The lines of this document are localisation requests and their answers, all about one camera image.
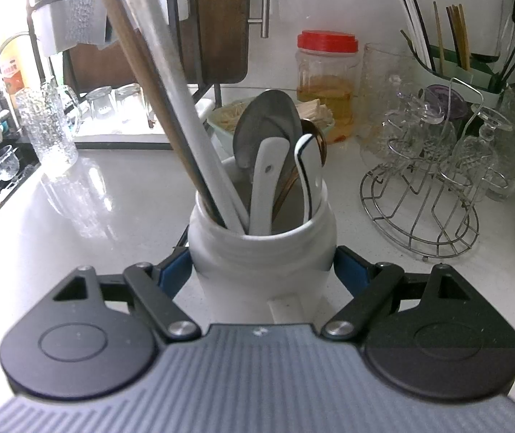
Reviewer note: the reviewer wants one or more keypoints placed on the green basket of sticks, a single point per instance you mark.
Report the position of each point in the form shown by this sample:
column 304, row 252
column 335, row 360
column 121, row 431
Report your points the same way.
column 224, row 120

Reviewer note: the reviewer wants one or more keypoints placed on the wooden cutting board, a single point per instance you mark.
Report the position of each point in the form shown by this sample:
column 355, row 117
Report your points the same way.
column 224, row 36

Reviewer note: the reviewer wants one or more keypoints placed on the black dish rack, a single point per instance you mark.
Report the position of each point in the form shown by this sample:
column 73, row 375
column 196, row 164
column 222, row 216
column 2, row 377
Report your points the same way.
column 81, row 31

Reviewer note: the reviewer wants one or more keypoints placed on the large steel spoon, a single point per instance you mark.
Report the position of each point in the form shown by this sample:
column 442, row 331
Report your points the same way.
column 271, row 114

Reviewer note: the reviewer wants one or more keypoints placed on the brown wooden chopstick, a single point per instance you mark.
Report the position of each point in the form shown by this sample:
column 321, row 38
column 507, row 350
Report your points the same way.
column 129, row 42

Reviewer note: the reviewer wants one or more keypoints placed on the yellow detergent bottle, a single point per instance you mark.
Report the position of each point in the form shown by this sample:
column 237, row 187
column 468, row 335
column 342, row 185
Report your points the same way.
column 12, row 74

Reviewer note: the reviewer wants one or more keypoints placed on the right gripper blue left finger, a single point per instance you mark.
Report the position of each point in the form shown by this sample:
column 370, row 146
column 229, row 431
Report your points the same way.
column 153, row 289

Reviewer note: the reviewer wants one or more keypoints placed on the copper gold spoon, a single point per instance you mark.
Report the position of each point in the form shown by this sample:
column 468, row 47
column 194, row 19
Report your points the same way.
column 308, row 128

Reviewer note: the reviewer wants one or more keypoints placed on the upturned drinking glass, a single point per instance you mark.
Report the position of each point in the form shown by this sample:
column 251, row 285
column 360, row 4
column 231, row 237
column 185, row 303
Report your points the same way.
column 130, row 102
column 100, row 101

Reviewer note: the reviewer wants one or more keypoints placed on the red lid plastic jar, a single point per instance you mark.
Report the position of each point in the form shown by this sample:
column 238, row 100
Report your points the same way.
column 327, row 62

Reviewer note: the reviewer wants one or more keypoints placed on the white ceramic soup spoon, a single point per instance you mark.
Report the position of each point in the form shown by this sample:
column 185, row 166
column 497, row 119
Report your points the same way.
column 270, row 160

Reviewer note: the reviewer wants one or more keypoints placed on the black chopstick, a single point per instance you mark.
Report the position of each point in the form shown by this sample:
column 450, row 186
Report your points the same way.
column 183, row 240
column 168, row 118

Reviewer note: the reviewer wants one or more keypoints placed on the upturned drinking glass middle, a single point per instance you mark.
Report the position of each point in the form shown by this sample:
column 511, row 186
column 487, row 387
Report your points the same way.
column 130, row 102

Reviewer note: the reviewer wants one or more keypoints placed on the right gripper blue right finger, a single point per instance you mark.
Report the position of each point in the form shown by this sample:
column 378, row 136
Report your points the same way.
column 372, row 286

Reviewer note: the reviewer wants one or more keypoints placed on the upturned drinking glass left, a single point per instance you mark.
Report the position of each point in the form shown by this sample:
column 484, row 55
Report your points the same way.
column 100, row 101

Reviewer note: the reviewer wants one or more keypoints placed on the white ceramic utensil jar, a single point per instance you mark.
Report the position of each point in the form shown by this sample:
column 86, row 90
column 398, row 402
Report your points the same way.
column 265, row 280

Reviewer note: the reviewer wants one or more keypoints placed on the wine glass in sink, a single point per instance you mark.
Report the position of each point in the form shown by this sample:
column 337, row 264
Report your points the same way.
column 9, row 163

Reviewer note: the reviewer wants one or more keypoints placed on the white black-edged ceramic spoon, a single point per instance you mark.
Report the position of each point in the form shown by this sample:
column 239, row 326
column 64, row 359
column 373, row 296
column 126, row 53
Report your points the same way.
column 309, row 165

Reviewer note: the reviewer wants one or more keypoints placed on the wire glass drying rack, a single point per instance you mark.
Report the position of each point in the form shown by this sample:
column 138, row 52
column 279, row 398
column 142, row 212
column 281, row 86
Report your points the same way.
column 429, row 160

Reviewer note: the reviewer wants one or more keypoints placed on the green chopstick holder caddy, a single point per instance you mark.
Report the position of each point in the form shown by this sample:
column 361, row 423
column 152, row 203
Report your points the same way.
column 446, row 59

